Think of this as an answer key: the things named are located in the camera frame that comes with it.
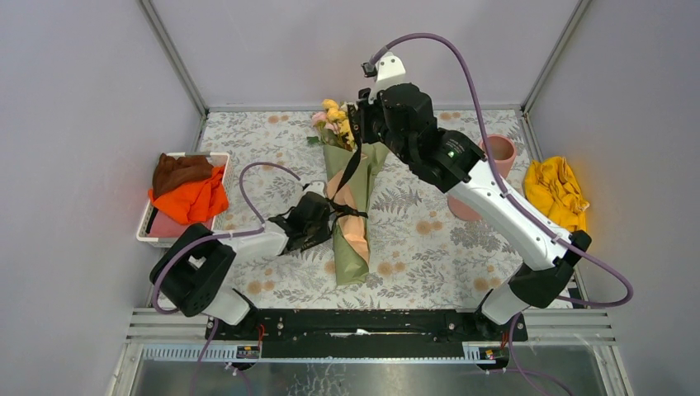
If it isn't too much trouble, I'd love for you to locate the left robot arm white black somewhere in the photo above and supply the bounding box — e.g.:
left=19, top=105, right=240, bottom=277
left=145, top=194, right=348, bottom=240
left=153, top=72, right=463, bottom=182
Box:
left=149, top=191, right=331, bottom=339

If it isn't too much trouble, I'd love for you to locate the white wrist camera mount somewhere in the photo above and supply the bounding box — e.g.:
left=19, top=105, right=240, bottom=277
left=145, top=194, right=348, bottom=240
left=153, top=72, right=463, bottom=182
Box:
left=362, top=51, right=406, bottom=105
left=303, top=181, right=326, bottom=200

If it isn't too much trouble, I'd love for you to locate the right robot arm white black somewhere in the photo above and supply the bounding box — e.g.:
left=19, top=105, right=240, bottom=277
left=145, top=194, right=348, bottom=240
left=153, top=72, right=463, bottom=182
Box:
left=348, top=83, right=592, bottom=340

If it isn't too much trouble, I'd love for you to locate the pink cylindrical vase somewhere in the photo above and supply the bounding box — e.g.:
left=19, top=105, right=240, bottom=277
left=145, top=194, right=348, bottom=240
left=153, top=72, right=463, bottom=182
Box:
left=447, top=134, right=519, bottom=221

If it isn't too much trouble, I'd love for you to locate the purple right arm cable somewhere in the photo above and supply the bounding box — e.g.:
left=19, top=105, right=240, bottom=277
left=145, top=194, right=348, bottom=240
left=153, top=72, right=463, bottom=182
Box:
left=367, top=32, right=636, bottom=396

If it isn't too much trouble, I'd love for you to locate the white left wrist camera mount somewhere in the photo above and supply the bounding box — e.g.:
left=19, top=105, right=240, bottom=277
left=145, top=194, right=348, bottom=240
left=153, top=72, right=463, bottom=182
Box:
left=303, top=181, right=326, bottom=200

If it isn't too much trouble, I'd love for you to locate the yellow pink flower bunch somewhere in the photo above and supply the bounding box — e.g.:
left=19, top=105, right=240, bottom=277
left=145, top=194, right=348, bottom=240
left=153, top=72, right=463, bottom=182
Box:
left=306, top=99, right=357, bottom=151

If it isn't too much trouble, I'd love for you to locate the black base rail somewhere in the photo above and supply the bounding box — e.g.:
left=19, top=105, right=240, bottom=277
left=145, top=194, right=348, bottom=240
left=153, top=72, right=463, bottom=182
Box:
left=206, top=309, right=528, bottom=359

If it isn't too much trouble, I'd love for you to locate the green peach wrapping paper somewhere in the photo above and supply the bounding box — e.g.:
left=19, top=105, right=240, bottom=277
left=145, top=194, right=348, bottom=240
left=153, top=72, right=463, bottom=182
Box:
left=323, top=143, right=389, bottom=286

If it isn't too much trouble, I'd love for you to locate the brown cloth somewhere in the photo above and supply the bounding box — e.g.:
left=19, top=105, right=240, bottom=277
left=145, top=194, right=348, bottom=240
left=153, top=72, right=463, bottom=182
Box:
left=152, top=153, right=213, bottom=199

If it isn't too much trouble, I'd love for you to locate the yellow cloth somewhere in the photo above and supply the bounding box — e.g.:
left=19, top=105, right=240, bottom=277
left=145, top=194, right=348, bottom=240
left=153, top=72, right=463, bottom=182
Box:
left=523, top=156, right=590, bottom=233

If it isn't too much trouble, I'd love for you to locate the pink cloth in basket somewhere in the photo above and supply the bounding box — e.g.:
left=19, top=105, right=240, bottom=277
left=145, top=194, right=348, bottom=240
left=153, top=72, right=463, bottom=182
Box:
left=145, top=212, right=189, bottom=238

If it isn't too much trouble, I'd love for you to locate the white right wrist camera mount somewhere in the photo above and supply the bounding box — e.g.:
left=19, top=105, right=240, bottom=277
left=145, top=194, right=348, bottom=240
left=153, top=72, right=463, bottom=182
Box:
left=362, top=51, right=406, bottom=105

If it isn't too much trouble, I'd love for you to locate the floral patterned table mat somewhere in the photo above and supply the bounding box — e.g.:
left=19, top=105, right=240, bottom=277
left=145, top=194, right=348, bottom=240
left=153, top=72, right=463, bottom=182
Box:
left=200, top=111, right=522, bottom=309

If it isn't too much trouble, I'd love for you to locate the black ribbon gold lettering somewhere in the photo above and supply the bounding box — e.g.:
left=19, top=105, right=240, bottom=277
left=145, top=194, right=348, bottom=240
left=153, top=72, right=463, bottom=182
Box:
left=328, top=104, right=368, bottom=219

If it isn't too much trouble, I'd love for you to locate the orange cloth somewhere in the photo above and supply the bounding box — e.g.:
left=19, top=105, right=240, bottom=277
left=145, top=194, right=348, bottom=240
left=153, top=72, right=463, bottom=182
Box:
left=148, top=167, right=229, bottom=225

